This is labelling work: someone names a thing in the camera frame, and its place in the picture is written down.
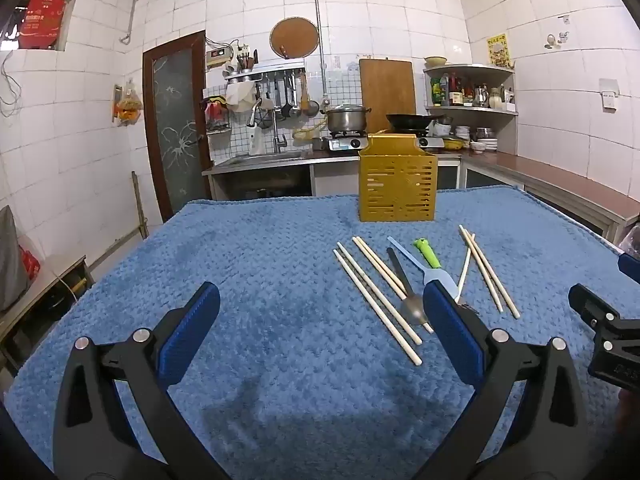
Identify wooden bench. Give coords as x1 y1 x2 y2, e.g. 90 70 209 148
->
0 254 94 366

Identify wooden broom stick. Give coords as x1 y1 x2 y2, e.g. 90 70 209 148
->
130 170 150 240

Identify blue textured blanket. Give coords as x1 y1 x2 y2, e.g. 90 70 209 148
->
2 185 640 480

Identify yellow slotted utensil holder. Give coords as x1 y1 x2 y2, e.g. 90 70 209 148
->
358 132 439 223

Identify wire basket with red items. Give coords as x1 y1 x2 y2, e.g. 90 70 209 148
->
201 94 232 135

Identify wall utensil rack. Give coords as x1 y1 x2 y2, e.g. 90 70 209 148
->
224 58 307 84

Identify stack of white bowls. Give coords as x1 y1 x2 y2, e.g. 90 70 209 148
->
451 125 499 154

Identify steel cooking pot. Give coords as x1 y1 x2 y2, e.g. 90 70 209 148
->
325 103 372 133

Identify steel gas stove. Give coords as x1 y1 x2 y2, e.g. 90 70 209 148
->
322 131 445 152

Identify white corner shelf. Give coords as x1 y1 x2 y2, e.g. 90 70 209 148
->
423 64 519 156

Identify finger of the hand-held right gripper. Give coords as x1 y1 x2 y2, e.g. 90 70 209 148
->
568 283 628 333
616 252 640 283

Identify white wall device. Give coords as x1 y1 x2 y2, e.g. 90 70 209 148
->
204 47 236 67

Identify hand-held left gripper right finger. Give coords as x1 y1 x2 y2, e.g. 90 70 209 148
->
415 280 588 480

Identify white wall socket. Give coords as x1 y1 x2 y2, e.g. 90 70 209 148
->
599 78 621 111

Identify wall hooks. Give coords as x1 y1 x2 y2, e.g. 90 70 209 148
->
544 15 571 51

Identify steel faucet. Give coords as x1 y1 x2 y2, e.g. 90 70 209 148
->
246 99 289 156

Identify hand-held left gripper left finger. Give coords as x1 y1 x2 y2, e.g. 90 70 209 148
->
52 281 231 480

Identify wooden chopsticks group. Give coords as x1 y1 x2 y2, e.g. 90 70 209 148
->
463 228 522 319

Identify brown door with frosted glass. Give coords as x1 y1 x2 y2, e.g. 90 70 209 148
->
142 30 213 223

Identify green handled utensil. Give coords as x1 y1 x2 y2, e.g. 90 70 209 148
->
413 238 444 270

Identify black wok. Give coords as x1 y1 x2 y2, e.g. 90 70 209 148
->
385 112 446 132

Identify round wooden lid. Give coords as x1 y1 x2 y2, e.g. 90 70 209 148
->
270 16 321 61

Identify white hanging cloth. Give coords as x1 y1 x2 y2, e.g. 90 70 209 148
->
225 82 259 114

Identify yellow wall poster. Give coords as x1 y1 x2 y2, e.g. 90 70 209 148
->
486 34 511 68

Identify metal spoon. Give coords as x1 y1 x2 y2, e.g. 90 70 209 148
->
386 247 432 330

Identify hanging orange bag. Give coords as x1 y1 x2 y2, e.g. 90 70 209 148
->
114 79 144 127

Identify steel kitchen sink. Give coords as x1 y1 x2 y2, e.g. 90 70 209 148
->
217 150 311 168

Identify grey wall pipe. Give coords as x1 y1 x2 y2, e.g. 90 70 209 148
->
309 0 328 106

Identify red bag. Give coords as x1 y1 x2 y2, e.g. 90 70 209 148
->
19 245 43 282

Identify wooden cutting board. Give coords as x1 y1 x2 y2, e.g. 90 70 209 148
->
359 58 417 133

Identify brown kitchen counter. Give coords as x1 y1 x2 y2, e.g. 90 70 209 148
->
201 150 640 243

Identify red box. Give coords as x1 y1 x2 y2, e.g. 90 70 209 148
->
21 0 69 51

